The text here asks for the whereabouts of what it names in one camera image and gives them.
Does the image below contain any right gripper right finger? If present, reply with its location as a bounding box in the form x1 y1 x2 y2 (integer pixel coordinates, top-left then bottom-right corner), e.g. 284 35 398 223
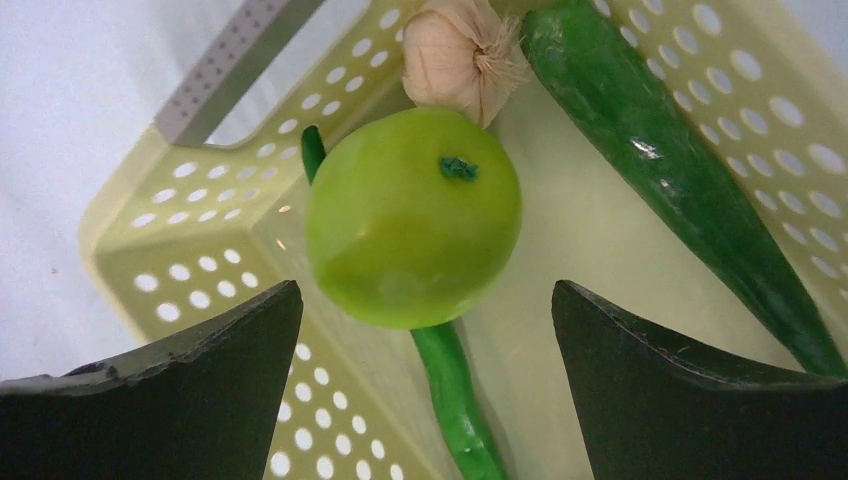
551 280 847 479

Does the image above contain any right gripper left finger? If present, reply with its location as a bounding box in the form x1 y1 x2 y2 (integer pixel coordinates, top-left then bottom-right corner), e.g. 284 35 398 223
1 281 303 479

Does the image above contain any green chili pepper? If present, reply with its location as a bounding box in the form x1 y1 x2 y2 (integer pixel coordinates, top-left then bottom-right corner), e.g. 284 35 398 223
301 126 506 479

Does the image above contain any green apple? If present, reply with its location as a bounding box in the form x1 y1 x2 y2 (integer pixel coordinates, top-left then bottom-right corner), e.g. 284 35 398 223
305 107 522 329

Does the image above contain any green cucumber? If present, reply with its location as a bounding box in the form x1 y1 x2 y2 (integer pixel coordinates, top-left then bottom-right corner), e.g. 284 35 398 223
520 1 847 377

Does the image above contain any cream perforated plastic basket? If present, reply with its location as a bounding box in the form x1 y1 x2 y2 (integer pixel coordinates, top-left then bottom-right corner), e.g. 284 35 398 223
79 1 847 479

